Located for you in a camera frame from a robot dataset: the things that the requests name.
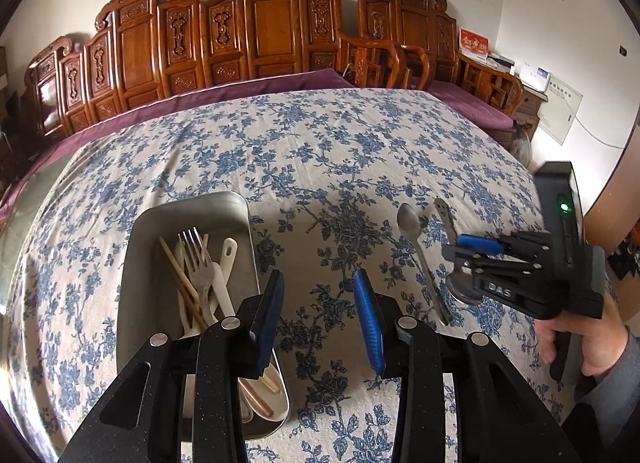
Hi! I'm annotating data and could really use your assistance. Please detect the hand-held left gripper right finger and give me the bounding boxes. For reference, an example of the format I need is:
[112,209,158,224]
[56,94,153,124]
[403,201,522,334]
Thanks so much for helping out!
[352,269,571,463]

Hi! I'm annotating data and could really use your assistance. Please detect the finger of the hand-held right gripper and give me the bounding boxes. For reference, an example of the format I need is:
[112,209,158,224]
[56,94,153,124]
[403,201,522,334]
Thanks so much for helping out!
[441,243,538,275]
[456,232,548,258]

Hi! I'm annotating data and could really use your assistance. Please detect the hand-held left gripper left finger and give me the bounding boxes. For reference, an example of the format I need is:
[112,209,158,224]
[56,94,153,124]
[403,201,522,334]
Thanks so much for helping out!
[59,269,286,463]

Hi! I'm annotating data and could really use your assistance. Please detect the metal spoon with holed handle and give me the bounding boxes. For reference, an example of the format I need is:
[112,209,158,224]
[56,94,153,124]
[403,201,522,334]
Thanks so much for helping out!
[433,197,485,306]

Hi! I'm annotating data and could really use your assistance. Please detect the large white ceramic spoon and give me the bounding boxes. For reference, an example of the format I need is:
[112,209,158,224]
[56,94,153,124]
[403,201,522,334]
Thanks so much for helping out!
[212,262,291,428]

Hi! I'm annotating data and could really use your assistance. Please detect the slender white spoon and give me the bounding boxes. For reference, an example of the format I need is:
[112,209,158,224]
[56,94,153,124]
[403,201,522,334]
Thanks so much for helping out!
[214,238,239,294]

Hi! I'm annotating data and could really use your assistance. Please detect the metal fork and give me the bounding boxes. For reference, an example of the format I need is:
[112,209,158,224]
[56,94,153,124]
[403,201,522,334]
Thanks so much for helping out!
[177,227,218,324]

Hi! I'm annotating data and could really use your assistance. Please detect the metal tray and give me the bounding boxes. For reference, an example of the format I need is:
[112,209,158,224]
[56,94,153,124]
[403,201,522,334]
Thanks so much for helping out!
[116,190,291,444]

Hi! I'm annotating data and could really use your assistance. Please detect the person's right forearm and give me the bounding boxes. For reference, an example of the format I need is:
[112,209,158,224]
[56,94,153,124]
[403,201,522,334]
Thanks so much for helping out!
[575,328,640,424]

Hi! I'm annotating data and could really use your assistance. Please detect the person's right hand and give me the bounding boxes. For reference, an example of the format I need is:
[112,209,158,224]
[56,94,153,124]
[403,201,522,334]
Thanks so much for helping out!
[536,307,629,380]

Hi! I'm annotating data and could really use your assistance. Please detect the grey round object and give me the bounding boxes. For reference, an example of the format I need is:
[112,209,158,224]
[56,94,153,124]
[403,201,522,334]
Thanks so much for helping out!
[510,125,534,168]

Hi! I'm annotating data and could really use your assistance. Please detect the short purple seat cushion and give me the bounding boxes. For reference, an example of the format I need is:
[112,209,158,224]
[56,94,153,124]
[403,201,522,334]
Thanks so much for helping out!
[427,79,516,131]

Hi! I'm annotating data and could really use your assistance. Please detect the small wooden cabinet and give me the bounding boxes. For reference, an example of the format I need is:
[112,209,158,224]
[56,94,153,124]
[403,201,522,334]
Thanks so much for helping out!
[515,90,548,141]

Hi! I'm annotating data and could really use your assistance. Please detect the blue floral tablecloth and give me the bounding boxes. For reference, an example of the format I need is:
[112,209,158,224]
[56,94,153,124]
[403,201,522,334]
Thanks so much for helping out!
[0,88,566,463]

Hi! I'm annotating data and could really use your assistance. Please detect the white box device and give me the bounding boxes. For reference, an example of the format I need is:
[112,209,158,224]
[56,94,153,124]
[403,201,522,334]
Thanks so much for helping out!
[520,65,551,91]

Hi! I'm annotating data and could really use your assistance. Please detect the red desk sign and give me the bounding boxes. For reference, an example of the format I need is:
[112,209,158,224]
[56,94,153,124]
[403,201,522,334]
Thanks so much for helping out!
[459,28,488,58]

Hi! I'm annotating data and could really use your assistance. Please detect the narrow carved wooden sofa backrest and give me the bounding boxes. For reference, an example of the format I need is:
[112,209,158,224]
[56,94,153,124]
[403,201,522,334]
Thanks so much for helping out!
[357,0,458,84]

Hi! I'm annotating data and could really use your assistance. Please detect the long purple seat cushion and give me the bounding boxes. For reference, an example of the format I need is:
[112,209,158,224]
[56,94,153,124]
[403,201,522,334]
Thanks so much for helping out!
[0,68,358,208]

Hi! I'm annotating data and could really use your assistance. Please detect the wide carved wooden sofa backrest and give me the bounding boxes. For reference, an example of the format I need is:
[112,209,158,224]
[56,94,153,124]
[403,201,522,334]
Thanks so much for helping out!
[82,0,351,108]

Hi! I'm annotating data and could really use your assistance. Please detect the white wall cable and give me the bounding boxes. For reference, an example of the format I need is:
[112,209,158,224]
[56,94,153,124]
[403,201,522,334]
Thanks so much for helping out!
[572,115,626,150]

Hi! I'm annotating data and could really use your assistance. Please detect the white wall panel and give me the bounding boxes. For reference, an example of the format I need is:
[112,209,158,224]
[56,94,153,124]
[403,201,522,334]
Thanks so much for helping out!
[537,83,583,146]

